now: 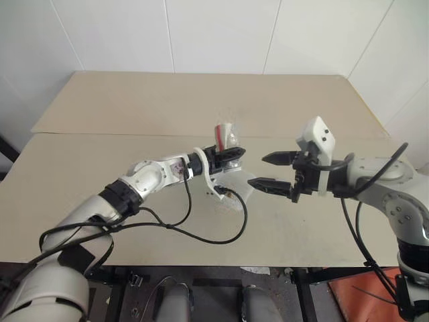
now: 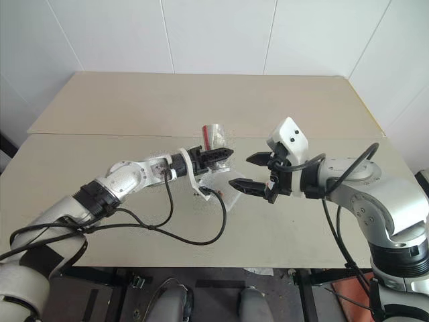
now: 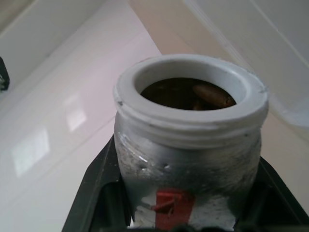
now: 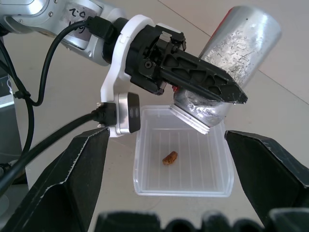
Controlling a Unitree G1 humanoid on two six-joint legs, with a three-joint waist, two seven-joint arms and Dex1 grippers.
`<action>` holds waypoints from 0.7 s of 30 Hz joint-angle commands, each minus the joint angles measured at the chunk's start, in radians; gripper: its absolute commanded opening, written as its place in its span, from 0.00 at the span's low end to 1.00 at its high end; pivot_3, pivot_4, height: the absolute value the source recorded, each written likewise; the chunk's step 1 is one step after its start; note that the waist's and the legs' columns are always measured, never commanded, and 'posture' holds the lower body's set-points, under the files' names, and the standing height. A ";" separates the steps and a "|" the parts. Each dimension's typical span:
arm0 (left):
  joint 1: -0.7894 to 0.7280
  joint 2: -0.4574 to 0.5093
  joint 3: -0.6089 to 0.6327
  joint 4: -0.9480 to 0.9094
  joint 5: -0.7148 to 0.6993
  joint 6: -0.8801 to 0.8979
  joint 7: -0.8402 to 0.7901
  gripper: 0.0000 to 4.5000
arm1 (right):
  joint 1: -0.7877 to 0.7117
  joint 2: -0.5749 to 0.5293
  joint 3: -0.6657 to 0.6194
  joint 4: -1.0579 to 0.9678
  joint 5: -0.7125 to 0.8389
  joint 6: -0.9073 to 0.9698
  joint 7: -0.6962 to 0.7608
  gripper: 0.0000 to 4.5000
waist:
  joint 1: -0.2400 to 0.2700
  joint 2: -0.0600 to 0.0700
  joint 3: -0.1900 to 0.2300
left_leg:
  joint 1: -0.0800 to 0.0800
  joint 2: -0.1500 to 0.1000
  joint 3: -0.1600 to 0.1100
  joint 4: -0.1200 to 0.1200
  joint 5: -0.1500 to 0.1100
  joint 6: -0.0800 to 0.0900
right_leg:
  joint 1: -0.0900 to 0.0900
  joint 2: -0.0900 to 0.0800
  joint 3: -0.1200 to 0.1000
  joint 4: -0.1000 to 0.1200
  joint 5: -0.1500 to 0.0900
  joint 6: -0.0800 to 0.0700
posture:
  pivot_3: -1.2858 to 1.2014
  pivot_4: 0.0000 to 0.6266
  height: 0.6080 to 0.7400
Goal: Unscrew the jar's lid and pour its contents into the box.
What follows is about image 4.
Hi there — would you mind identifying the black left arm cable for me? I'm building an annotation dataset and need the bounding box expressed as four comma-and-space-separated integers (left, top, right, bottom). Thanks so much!
0, 15, 119, 194

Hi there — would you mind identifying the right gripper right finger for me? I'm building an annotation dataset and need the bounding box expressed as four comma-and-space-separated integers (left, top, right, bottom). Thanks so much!
224, 130, 309, 221

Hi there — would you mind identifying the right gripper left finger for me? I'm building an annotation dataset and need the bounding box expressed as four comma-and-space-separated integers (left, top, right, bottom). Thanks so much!
0, 127, 111, 232

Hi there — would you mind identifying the small brown food piece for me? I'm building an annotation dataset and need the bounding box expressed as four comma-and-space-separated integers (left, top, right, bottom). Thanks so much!
162, 150, 179, 166

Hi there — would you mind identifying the clear plastic square container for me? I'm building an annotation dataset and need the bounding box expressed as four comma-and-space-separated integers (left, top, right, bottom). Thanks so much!
132, 104, 235, 198

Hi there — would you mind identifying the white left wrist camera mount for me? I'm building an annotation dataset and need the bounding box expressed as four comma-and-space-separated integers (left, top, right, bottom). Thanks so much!
100, 14, 156, 139

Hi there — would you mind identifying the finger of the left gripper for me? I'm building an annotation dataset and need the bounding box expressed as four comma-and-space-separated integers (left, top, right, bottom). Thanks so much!
159, 51, 249, 105

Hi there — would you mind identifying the white handwritten label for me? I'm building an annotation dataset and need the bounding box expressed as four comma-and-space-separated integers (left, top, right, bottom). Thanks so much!
61, 6, 96, 43

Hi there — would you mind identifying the silver red can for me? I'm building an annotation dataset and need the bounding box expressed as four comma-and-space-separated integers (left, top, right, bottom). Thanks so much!
169, 5, 282, 135

